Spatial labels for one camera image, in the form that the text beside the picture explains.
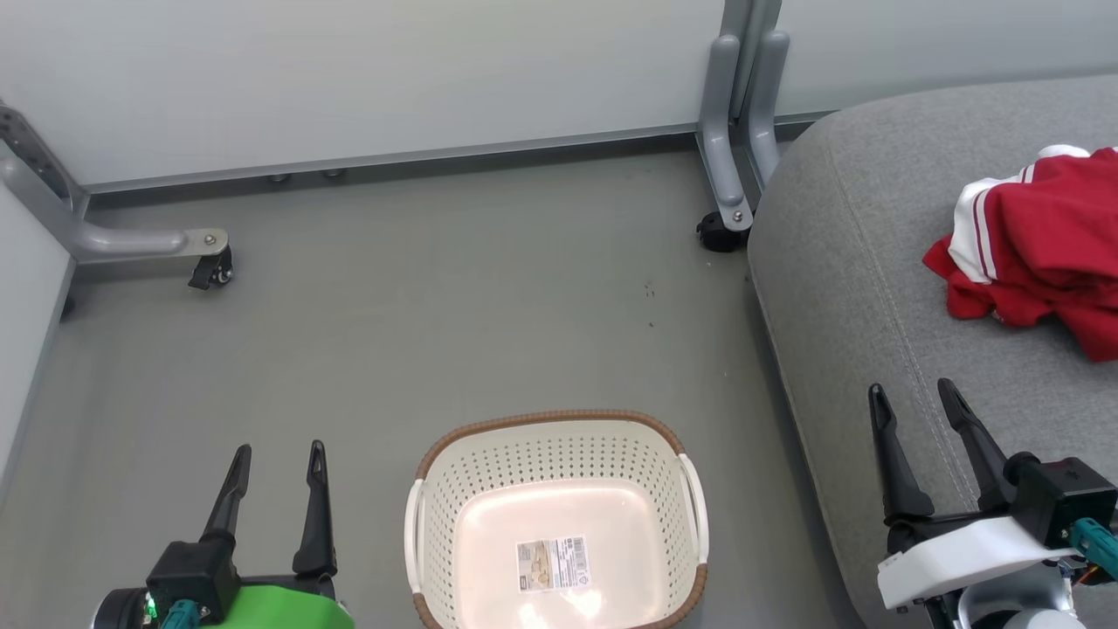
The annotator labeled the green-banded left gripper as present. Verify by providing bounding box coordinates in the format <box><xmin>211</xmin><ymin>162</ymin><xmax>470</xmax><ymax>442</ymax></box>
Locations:
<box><xmin>201</xmin><ymin>439</ymin><xmax>355</xmax><ymax>629</ymax></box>

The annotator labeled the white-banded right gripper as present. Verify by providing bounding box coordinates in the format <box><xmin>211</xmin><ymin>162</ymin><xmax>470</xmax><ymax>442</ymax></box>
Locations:
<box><xmin>867</xmin><ymin>377</ymin><xmax>1080</xmax><ymax>611</ymax></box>

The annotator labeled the red and white sports garment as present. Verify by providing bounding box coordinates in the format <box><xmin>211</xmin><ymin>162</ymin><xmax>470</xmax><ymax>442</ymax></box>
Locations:
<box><xmin>923</xmin><ymin>144</ymin><xmax>1118</xmax><ymax>363</ymax></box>

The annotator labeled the cream perforated laundry basket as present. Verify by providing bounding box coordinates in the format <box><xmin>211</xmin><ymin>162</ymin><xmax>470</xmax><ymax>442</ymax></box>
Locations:
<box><xmin>404</xmin><ymin>409</ymin><xmax>710</xmax><ymax>629</ymax></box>

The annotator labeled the grey fabric sofa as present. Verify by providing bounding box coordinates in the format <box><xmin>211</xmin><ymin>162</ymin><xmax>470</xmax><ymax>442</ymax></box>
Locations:
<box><xmin>747</xmin><ymin>74</ymin><xmax>1118</xmax><ymax>629</ymax></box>

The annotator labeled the black caster wheel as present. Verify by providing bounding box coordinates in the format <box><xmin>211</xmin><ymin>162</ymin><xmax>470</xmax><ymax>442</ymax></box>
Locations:
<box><xmin>696</xmin><ymin>212</ymin><xmax>750</xmax><ymax>254</ymax></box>
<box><xmin>188</xmin><ymin>246</ymin><xmax>234</xmax><ymax>291</ymax></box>

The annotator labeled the barcode label sticker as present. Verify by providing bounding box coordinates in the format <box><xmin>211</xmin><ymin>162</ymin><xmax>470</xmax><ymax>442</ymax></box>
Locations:
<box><xmin>515</xmin><ymin>536</ymin><xmax>590</xmax><ymax>593</ymax></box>

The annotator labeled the grey braced partition leg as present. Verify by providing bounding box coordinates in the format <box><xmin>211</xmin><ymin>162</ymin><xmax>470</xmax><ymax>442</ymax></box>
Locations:
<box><xmin>0</xmin><ymin>100</ymin><xmax>230</xmax><ymax>280</ymax></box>

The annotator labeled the left arm cable teal plug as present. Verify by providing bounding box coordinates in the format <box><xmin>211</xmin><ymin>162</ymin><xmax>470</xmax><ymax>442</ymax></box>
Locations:
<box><xmin>160</xmin><ymin>598</ymin><xmax>209</xmax><ymax>629</ymax></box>

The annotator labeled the arm cable teal plug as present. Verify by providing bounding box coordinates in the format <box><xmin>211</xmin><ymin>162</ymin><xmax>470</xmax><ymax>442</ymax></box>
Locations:
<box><xmin>1061</xmin><ymin>517</ymin><xmax>1118</xmax><ymax>584</ymax></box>
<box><xmin>160</xmin><ymin>598</ymin><xmax>209</xmax><ymax>629</ymax></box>

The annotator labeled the right arm cable teal plug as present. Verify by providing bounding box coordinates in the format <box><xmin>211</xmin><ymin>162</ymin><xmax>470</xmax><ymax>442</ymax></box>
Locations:
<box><xmin>1061</xmin><ymin>517</ymin><xmax>1118</xmax><ymax>584</ymax></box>

